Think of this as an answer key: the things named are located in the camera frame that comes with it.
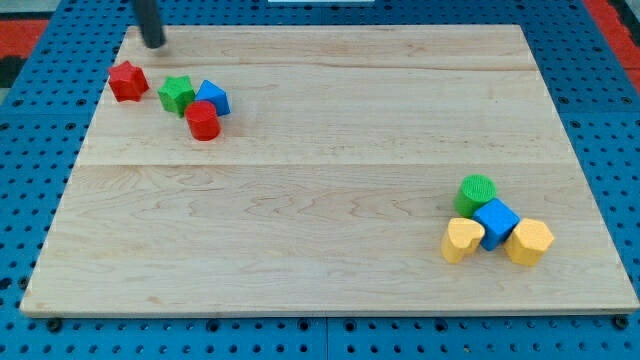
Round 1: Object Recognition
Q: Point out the yellow heart block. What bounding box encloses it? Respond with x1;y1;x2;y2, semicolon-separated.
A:
440;218;485;263

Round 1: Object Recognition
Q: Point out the green star block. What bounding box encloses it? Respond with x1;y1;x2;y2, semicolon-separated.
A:
157;75;195;117

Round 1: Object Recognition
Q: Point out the red star block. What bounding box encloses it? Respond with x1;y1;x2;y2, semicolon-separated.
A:
108;61;149;102

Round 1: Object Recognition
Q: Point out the light wooden board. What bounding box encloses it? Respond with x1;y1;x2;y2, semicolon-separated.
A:
21;25;639;318

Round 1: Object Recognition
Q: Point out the red cylinder block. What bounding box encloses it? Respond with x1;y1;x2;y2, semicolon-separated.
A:
184;101;221;141

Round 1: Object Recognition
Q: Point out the blue triangle block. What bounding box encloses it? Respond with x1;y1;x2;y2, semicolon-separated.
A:
195;80;231;116

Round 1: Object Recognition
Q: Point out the green cylinder block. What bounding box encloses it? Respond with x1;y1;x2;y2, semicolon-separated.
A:
454;174;497;218

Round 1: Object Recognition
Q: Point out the blue cube block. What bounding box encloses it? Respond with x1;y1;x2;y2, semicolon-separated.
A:
472;198;520;251

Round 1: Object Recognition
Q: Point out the yellow hexagon block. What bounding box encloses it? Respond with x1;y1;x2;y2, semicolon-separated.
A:
504;218;555;266

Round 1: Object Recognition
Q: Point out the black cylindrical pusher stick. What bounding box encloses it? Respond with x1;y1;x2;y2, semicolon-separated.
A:
131;0;166;49

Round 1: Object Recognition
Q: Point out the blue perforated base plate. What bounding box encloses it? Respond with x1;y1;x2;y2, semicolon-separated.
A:
1;0;639;359

